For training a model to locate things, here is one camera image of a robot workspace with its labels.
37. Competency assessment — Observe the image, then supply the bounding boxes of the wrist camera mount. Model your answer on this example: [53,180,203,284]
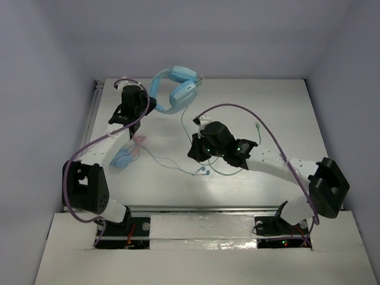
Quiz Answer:
[193,115,213,131]
[113,78,131,91]

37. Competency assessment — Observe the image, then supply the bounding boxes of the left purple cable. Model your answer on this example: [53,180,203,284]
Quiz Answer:
[61,77,150,247]

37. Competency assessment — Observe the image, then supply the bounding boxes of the aluminium rail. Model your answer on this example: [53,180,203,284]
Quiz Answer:
[81,80,105,147]
[129,205,279,213]

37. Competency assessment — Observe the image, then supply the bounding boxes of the aluminium rail front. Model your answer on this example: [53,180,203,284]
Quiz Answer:
[129,205,279,213]

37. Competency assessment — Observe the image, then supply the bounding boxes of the blue earbuds with cable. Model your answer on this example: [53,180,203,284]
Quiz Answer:
[140,145,211,176]

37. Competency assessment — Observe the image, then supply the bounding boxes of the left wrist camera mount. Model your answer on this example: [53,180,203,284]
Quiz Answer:
[113,78,131,91]

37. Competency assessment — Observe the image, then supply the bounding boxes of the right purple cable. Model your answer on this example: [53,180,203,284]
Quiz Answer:
[198,103,320,247]

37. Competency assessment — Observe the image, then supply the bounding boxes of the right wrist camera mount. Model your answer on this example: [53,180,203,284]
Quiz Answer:
[193,115,213,131]

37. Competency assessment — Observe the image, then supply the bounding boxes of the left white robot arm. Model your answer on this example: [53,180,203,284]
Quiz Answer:
[62,78,157,234]

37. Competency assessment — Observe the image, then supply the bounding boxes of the green headphone cable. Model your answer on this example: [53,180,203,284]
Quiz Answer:
[180,104,264,176]

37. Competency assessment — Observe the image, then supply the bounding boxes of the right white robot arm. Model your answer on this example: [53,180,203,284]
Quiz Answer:
[188,119,350,233]

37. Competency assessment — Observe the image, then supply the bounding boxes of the pink blue earphone winder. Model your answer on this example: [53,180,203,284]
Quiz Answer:
[110,136,146,169]

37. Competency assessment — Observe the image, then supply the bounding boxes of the light blue over-ear headphones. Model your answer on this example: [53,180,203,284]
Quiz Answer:
[150,66,204,115]

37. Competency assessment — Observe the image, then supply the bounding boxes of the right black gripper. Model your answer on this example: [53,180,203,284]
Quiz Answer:
[189,131,226,162]

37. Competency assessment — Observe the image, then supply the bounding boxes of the white tape cover strip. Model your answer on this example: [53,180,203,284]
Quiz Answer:
[149,214,257,250]

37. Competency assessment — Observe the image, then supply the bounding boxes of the aluminium rail left side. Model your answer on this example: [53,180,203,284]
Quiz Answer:
[81,80,105,147]

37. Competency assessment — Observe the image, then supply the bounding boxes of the purple cable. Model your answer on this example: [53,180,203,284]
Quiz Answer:
[61,77,150,247]
[198,103,320,247]

